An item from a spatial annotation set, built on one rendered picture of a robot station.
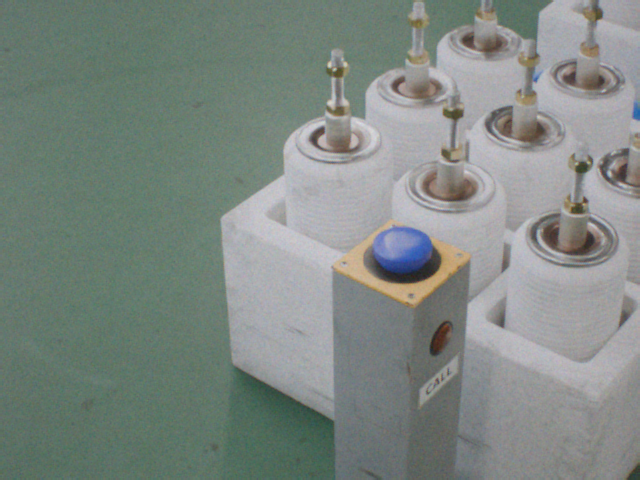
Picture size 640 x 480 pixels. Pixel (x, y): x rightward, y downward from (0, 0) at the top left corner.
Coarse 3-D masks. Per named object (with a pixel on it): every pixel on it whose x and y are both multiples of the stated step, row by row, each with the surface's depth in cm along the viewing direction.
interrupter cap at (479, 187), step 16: (416, 176) 107; (432, 176) 107; (464, 176) 107; (480, 176) 107; (416, 192) 105; (432, 192) 106; (464, 192) 106; (480, 192) 105; (432, 208) 104; (448, 208) 103; (464, 208) 103; (480, 208) 104
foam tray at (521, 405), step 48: (240, 240) 115; (288, 240) 113; (240, 288) 119; (288, 288) 114; (624, 288) 106; (240, 336) 123; (288, 336) 118; (480, 336) 102; (624, 336) 101; (288, 384) 122; (480, 384) 104; (528, 384) 100; (576, 384) 97; (624, 384) 100; (480, 432) 107; (528, 432) 103; (576, 432) 99; (624, 432) 106
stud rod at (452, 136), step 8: (448, 96) 101; (456, 96) 101; (448, 104) 101; (456, 104) 101; (448, 120) 102; (456, 120) 102; (448, 128) 103; (456, 128) 103; (448, 136) 103; (456, 136) 103; (448, 144) 103; (456, 144) 103
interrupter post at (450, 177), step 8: (440, 160) 104; (448, 160) 104; (456, 160) 104; (464, 160) 104; (440, 168) 105; (448, 168) 104; (456, 168) 104; (440, 176) 105; (448, 176) 104; (456, 176) 104; (440, 184) 105; (448, 184) 105; (456, 184) 105; (448, 192) 105; (456, 192) 105
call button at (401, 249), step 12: (396, 228) 88; (408, 228) 88; (384, 240) 87; (396, 240) 87; (408, 240) 87; (420, 240) 87; (384, 252) 86; (396, 252) 86; (408, 252) 86; (420, 252) 86; (384, 264) 86; (396, 264) 86; (408, 264) 86; (420, 264) 86
